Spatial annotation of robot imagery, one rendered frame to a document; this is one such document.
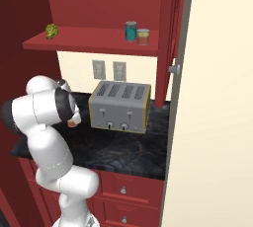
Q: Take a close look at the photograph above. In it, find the red base cupboard door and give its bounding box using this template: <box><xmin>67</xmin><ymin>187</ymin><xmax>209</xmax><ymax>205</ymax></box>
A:
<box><xmin>19</xmin><ymin>157</ymin><xmax>64</xmax><ymax>227</ymax></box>

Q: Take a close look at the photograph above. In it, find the teal can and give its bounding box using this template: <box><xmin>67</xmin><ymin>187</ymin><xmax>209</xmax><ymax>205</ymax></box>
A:
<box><xmin>125</xmin><ymin>21</ymin><xmax>138</xmax><ymax>43</ymax></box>

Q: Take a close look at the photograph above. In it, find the red drawer front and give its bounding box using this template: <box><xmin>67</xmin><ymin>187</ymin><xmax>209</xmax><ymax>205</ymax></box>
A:
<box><xmin>98</xmin><ymin>170</ymin><xmax>165</xmax><ymax>206</ymax></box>
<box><xmin>101</xmin><ymin>197</ymin><xmax>163</xmax><ymax>227</ymax></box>

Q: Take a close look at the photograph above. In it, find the grey wall socket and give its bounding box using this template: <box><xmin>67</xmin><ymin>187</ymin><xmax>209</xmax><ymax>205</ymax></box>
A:
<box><xmin>112</xmin><ymin>60</ymin><xmax>127</xmax><ymax>83</ymax></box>
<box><xmin>91</xmin><ymin>59</ymin><xmax>107</xmax><ymax>81</ymax></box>

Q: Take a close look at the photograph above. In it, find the green broccoli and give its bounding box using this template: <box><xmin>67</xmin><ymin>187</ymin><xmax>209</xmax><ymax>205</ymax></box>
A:
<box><xmin>44</xmin><ymin>23</ymin><xmax>60</xmax><ymax>40</ymax></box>

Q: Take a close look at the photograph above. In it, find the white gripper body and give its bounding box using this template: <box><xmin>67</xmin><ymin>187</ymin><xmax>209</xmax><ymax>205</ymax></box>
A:
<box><xmin>69</xmin><ymin>105</ymin><xmax>83</xmax><ymax>125</ymax></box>

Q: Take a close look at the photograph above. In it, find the pale orange can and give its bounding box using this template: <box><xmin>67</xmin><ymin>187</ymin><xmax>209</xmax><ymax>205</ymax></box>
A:
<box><xmin>66</xmin><ymin>118</ymin><xmax>78</xmax><ymax>129</ymax></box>

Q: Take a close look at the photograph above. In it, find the red cabinet door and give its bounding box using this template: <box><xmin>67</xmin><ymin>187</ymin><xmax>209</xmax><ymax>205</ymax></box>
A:
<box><xmin>153</xmin><ymin>0</ymin><xmax>188</xmax><ymax>109</ymax></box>

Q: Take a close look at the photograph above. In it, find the red and green can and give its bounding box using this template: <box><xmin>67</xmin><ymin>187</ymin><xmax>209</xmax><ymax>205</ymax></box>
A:
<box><xmin>136</xmin><ymin>28</ymin><xmax>151</xmax><ymax>47</ymax></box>

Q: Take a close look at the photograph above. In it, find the grey round door knob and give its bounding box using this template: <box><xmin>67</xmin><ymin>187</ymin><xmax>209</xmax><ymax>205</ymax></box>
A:
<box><xmin>168</xmin><ymin>64</ymin><xmax>182</xmax><ymax>77</ymax></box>

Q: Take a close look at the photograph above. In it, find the tall dark red cabinet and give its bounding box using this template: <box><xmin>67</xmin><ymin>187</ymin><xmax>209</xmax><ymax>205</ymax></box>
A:
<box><xmin>0</xmin><ymin>0</ymin><xmax>64</xmax><ymax>227</ymax></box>

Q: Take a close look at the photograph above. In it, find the red open wall cabinet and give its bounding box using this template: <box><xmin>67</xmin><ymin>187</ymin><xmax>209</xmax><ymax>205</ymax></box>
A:
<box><xmin>4</xmin><ymin>0</ymin><xmax>165</xmax><ymax>57</ymax></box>

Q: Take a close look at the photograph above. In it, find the grey four-slot toaster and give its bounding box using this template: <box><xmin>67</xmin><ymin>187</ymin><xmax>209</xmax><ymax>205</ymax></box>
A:
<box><xmin>87</xmin><ymin>80</ymin><xmax>152</xmax><ymax>135</ymax></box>

